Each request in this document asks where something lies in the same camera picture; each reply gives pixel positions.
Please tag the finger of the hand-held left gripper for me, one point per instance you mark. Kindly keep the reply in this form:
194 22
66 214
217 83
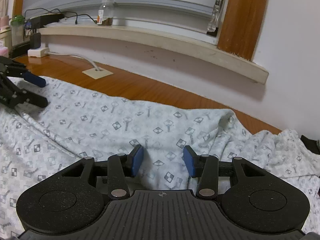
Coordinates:
37 81
35 100

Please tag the black desk stand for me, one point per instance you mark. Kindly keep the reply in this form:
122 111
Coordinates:
20 50

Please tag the wooden window frame post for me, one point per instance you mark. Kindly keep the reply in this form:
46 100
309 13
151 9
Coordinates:
242 17
18 0

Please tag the clear jar orange label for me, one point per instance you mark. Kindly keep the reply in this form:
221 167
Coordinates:
106 12

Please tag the white checker print shirt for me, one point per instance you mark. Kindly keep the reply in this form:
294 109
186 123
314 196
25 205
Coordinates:
100 120

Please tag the black power adapter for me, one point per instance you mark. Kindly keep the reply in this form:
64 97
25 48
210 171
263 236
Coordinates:
35 41

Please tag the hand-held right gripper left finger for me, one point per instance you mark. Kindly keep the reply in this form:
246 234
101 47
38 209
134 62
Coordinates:
137 160

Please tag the black box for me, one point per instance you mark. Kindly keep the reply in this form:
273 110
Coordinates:
47 19

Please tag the green cap bottle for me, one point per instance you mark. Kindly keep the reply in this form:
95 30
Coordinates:
17 30

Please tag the white power strip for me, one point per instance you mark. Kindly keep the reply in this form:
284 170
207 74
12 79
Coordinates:
37 52

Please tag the beige window sill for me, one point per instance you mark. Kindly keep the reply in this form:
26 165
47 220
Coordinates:
150 38

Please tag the beige curtain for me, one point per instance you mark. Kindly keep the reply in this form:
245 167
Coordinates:
3 3

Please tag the pink cloth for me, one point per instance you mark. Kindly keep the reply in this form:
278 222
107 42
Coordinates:
3 52

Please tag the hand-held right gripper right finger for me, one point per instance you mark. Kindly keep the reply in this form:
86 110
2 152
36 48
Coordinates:
190 162

